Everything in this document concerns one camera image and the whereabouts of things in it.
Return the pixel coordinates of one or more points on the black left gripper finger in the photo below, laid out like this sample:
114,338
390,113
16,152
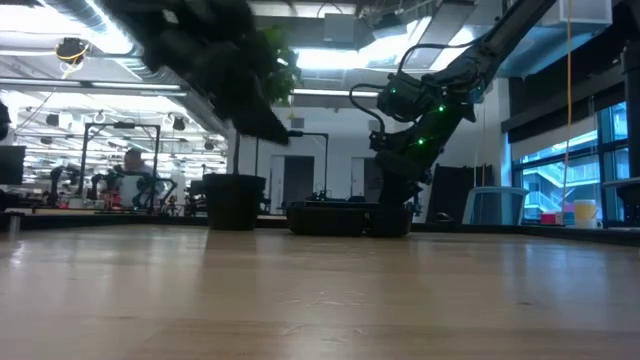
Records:
262,125

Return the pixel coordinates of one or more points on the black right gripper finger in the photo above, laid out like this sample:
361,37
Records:
397,190

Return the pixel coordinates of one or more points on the black plastic tupperware container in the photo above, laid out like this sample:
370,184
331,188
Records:
330,220

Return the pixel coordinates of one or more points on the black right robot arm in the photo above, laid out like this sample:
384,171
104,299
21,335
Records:
490,45

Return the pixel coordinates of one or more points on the green leafy indoor tree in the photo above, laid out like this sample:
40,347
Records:
282,70

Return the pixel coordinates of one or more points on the black dome object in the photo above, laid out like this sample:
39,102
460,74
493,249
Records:
442,217

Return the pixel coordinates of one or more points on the black panel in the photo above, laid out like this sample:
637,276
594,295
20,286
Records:
452,192

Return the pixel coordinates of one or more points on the long tube ceiling light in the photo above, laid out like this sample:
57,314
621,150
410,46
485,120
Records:
335,93

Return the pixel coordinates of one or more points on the black plant pot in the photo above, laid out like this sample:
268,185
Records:
234,202

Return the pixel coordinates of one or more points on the grey bin with white rim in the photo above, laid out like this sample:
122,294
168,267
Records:
495,206

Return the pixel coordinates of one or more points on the person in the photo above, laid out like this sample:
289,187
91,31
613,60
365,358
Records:
132,180

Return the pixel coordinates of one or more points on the red box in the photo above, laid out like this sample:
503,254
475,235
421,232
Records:
548,218

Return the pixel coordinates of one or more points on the blue and pink box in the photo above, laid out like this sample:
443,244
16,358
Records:
568,217

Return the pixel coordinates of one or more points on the yellow cup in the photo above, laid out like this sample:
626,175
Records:
585,212

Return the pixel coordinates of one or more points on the black monitor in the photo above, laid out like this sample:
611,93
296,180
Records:
12,165

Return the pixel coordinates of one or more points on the small grey cylinder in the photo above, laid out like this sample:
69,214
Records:
14,223

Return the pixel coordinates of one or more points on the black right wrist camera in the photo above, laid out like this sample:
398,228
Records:
382,141

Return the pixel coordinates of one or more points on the black metal frame rig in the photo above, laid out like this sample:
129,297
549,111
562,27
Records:
156,150
326,160

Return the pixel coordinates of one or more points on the black vertical post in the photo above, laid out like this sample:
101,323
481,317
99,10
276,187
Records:
632,125

